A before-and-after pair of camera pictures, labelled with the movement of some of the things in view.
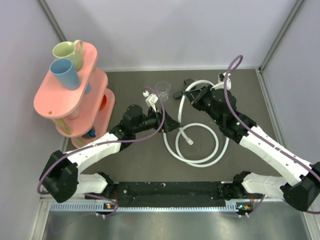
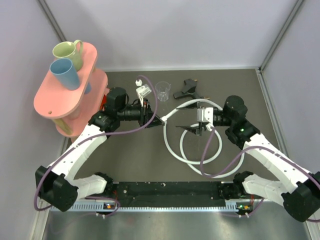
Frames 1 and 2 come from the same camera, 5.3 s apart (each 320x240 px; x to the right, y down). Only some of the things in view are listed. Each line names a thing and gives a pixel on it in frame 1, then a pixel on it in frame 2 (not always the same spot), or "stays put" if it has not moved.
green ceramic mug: x=72 y=51 stays put
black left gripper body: x=164 y=127 -> x=144 y=112
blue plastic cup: x=63 y=69 stays put
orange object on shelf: x=103 y=102 stays put
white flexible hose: x=184 y=158 -> x=165 y=119
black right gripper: x=198 y=95 -> x=198 y=131
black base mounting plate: x=164 y=194 stays put
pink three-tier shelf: x=82 y=115 stays put
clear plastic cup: x=162 y=88 stays put
